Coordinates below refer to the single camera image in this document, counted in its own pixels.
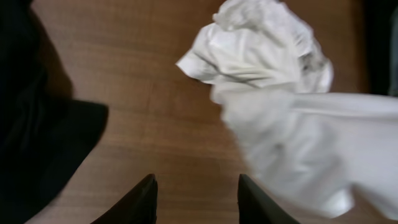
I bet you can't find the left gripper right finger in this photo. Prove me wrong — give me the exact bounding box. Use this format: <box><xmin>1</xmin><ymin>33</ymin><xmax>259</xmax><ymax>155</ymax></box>
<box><xmin>238</xmin><ymin>174</ymin><xmax>299</xmax><ymax>224</ymax></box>

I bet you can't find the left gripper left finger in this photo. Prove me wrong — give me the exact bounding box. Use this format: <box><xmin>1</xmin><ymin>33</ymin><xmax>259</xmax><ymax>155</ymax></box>
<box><xmin>91</xmin><ymin>174</ymin><xmax>158</xmax><ymax>224</ymax></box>

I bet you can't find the white t-shirt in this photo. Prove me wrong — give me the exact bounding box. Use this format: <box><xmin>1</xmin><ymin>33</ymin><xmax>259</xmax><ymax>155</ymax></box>
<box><xmin>177</xmin><ymin>0</ymin><xmax>397</xmax><ymax>220</ymax></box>

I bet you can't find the black t-shirt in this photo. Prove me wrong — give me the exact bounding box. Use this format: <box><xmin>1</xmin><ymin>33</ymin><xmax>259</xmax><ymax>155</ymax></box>
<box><xmin>1</xmin><ymin>0</ymin><xmax>108</xmax><ymax>223</ymax></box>

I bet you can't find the black folded garment under jeans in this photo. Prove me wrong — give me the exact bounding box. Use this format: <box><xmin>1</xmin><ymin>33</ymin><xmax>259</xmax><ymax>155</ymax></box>
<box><xmin>363</xmin><ymin>0</ymin><xmax>397</xmax><ymax>97</ymax></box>

